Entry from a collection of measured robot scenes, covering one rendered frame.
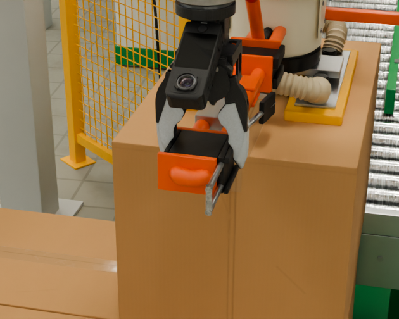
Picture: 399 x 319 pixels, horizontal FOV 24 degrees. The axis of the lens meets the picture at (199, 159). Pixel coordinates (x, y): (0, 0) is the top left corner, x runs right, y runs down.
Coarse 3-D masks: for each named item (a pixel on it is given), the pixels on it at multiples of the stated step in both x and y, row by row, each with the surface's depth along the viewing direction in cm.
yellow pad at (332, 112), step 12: (324, 48) 176; (348, 60) 179; (348, 72) 174; (336, 84) 167; (348, 84) 168; (336, 96) 162; (348, 96) 167; (288, 108) 158; (300, 108) 158; (312, 108) 158; (324, 108) 158; (336, 108) 158; (288, 120) 158; (300, 120) 157; (312, 120) 157; (324, 120) 156; (336, 120) 156
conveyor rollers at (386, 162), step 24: (336, 0) 407; (360, 0) 405; (384, 0) 403; (360, 24) 373; (384, 48) 348; (384, 72) 324; (384, 96) 308; (384, 120) 292; (384, 144) 276; (384, 168) 260; (384, 192) 245
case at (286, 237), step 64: (128, 128) 155; (256, 128) 155; (320, 128) 155; (128, 192) 154; (256, 192) 148; (320, 192) 146; (128, 256) 160; (192, 256) 157; (256, 256) 154; (320, 256) 151
